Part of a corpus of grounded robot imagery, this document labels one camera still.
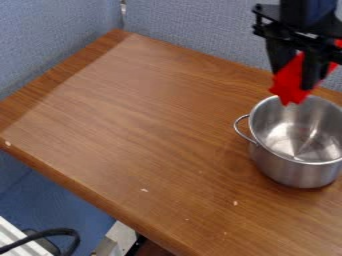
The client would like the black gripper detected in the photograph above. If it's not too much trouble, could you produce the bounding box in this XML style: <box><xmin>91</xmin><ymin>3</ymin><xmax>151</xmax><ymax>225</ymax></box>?
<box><xmin>253</xmin><ymin>0</ymin><xmax>342</xmax><ymax>90</ymax></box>

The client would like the red rectangular block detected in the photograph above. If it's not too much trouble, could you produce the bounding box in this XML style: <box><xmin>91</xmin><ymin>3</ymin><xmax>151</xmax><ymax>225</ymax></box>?
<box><xmin>269</xmin><ymin>49</ymin><xmax>340</xmax><ymax>106</ymax></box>

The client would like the metal pot with handle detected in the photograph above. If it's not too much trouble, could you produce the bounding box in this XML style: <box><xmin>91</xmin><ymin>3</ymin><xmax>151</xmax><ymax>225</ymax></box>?
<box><xmin>240</xmin><ymin>96</ymin><xmax>342</xmax><ymax>189</ymax></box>

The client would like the white radiator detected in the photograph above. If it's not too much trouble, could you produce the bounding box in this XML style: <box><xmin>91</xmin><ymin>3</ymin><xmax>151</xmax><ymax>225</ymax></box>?
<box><xmin>0</xmin><ymin>216</ymin><xmax>54</xmax><ymax>256</ymax></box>

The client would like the white table leg bracket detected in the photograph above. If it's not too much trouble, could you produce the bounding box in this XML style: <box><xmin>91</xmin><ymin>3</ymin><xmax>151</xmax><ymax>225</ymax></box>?
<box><xmin>93</xmin><ymin>221</ymin><xmax>138</xmax><ymax>256</ymax></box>

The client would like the black cable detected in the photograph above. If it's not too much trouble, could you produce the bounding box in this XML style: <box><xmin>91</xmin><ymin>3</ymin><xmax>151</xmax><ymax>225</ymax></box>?
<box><xmin>0</xmin><ymin>227</ymin><xmax>82</xmax><ymax>256</ymax></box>

